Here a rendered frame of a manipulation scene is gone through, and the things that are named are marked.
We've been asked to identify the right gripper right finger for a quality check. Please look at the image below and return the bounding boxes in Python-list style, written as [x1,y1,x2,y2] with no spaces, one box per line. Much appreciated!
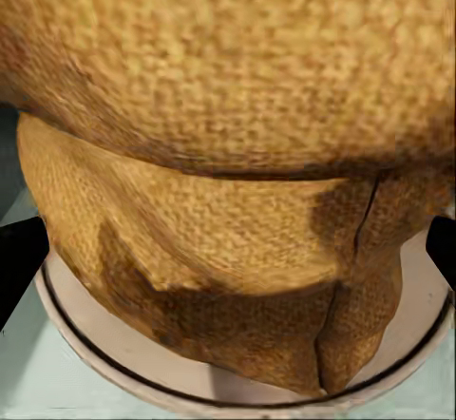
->
[426,216,456,294]

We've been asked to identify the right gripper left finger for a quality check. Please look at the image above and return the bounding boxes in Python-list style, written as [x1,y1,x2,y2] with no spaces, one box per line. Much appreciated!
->
[0,217,50,331]

